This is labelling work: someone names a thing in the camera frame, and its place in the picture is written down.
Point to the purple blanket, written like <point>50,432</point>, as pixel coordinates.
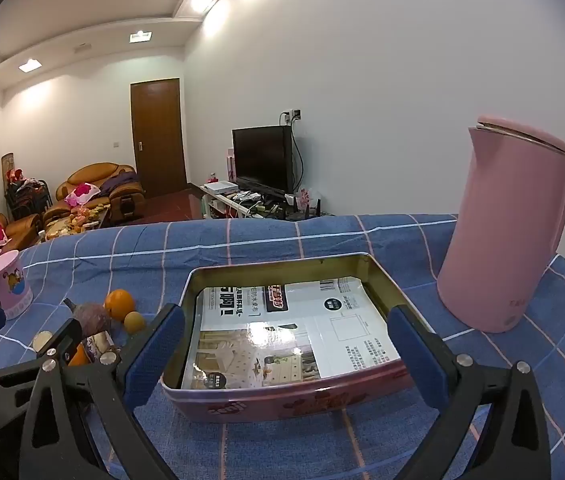
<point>120,182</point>

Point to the brown wooden door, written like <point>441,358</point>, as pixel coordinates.
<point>157,135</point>

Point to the orange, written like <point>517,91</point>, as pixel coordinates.
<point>120,304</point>

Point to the stack of dark chairs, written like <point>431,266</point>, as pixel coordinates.
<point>25,197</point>

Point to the pink cartoon mug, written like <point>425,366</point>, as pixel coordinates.
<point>7,285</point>

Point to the leaning wall scroll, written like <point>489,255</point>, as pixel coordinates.
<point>7,165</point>

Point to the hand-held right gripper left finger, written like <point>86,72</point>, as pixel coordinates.
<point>155,355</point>

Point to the pink tall bag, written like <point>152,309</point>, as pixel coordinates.
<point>230,165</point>

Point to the white tv stand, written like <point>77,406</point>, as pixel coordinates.
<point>242,205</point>

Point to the purple round root vegetable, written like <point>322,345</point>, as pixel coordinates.
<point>91,317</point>

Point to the brown leather sofa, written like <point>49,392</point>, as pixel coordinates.
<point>17,227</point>

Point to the pink white gift bag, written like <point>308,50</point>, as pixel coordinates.
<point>306,199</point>

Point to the brown leather armchair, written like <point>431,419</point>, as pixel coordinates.
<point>92,175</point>

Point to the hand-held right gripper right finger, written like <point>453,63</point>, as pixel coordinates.
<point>417,355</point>

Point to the printed paper sheet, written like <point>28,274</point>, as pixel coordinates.
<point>287,330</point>

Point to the wall socket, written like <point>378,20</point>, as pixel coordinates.
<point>293,115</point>

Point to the black router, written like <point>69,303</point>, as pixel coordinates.
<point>307,212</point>

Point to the ceiling downlight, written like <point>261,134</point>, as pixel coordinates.
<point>201,3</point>

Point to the pink metal tin box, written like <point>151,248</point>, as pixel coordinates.
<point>287,401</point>

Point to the white flat box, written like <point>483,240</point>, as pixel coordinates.
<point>223,187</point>

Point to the red doll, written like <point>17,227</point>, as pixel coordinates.
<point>15,175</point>

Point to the black television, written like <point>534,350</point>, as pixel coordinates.
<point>262,157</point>

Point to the brown kiwi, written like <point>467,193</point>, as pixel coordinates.
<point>133,321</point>

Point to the coffee table with food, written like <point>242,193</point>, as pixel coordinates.
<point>75,222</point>

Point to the square ceiling light panel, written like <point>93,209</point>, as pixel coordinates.
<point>141,36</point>
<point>29,65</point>

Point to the blue checked tablecloth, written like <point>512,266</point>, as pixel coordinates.
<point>262,240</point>

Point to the cut taro piece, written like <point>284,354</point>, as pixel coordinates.
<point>41,341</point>
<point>98,345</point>

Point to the pink kettle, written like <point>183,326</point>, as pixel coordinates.
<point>504,220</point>

